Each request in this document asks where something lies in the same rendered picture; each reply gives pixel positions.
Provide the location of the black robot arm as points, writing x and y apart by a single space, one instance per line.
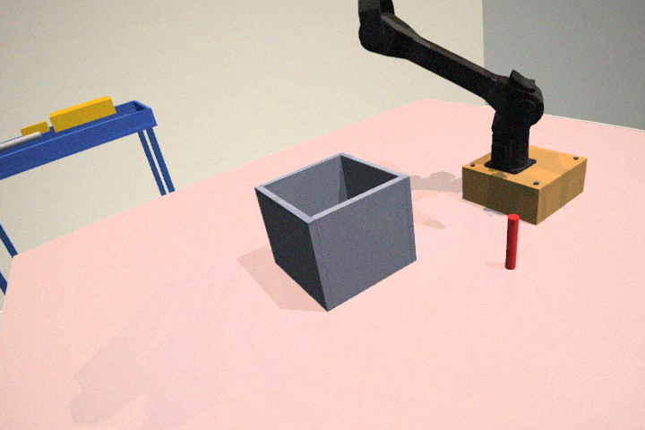
518 103

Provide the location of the red peg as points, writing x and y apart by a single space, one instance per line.
512 241

